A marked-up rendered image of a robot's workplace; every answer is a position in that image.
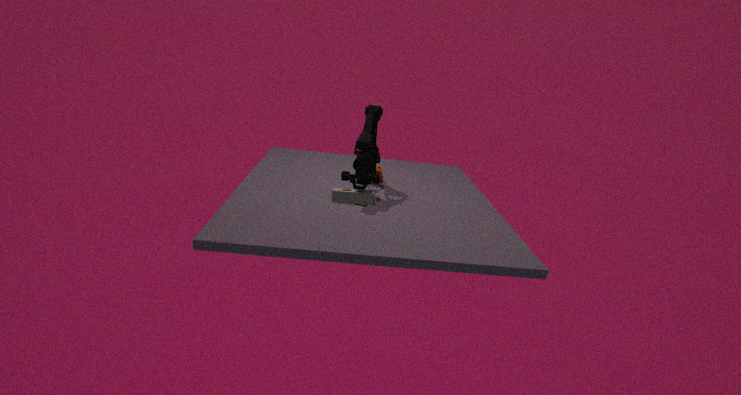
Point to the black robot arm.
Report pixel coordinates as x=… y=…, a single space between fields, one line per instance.
x=369 y=154

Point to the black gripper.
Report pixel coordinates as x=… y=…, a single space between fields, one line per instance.
x=347 y=176

